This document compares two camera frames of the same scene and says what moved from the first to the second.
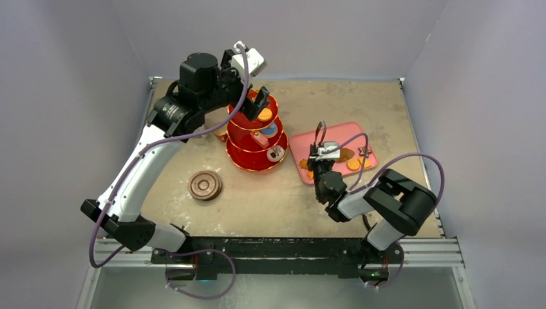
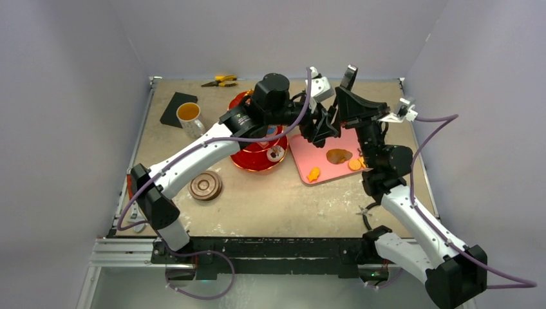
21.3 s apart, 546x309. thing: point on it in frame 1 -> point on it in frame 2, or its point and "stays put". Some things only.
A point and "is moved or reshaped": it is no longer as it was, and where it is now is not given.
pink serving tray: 352,154 stays put
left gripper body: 234,84 -> 309,129
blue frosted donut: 270,131 stays put
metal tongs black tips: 322,136 is moved or reshaped
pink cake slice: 259,139 stays put
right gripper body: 320,163 -> 366,114
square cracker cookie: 367,162 stays put
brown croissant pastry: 345,154 stays put
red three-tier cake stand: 258,145 stays put
